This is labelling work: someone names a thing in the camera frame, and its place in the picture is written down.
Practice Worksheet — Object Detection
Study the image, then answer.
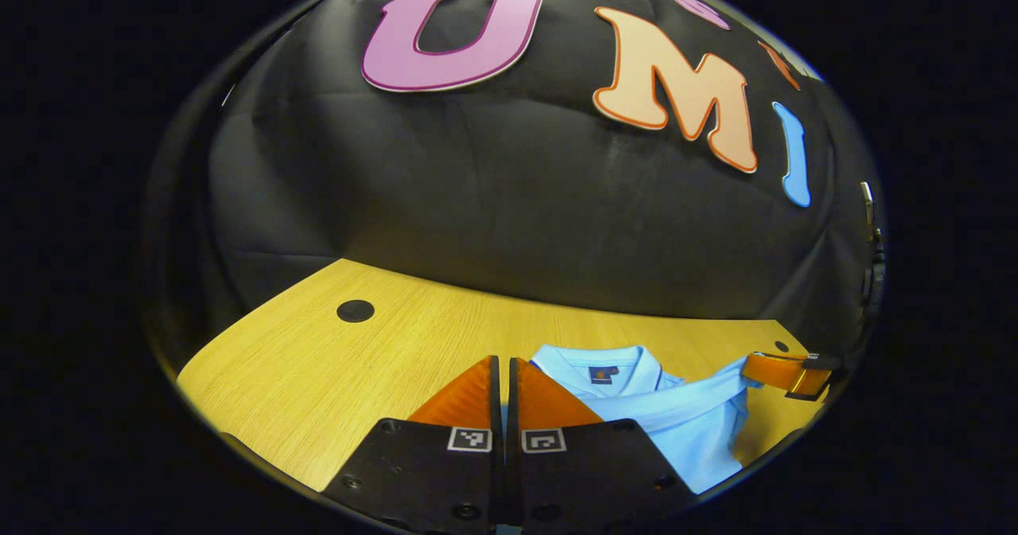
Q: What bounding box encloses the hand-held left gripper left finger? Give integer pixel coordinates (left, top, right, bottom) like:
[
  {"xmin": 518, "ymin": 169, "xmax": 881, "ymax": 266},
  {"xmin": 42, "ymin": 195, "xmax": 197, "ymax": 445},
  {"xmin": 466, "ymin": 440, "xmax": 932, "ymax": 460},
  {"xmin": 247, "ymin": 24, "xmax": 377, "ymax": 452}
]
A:
[{"xmin": 321, "ymin": 355, "xmax": 507, "ymax": 535}]

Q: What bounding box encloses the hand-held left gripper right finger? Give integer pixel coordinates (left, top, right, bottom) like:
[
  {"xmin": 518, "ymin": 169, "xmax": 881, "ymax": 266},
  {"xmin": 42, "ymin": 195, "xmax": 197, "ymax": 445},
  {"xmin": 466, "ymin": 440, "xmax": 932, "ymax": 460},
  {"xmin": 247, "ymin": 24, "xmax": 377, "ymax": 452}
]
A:
[{"xmin": 507, "ymin": 357, "xmax": 701, "ymax": 535}]

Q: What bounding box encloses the light blue polo T-shirt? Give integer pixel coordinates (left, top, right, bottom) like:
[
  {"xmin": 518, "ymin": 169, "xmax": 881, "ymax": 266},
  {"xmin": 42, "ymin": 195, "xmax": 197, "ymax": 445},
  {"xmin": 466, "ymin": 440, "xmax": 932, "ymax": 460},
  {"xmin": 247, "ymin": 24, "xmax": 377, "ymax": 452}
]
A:
[{"xmin": 529, "ymin": 343, "xmax": 766, "ymax": 495}]

